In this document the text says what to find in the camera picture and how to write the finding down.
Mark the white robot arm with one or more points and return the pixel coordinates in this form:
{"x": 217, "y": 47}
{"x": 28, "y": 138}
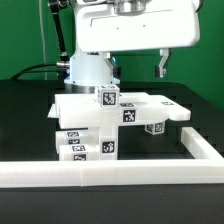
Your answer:
{"x": 88, "y": 69}

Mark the white chair back part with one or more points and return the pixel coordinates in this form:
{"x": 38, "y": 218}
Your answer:
{"x": 134, "y": 108}

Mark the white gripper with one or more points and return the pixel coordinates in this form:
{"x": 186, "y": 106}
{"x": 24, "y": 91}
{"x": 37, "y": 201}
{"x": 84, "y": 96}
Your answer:
{"x": 163, "y": 24}

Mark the white U-shaped obstacle frame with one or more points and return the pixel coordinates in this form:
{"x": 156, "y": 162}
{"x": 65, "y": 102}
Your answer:
{"x": 205, "y": 166}

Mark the white chair seat part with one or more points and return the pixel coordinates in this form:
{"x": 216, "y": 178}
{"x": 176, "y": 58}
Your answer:
{"x": 103, "y": 143}

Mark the white tagged cube nut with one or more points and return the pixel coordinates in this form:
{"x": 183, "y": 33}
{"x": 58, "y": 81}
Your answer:
{"x": 107, "y": 95}
{"x": 156, "y": 128}

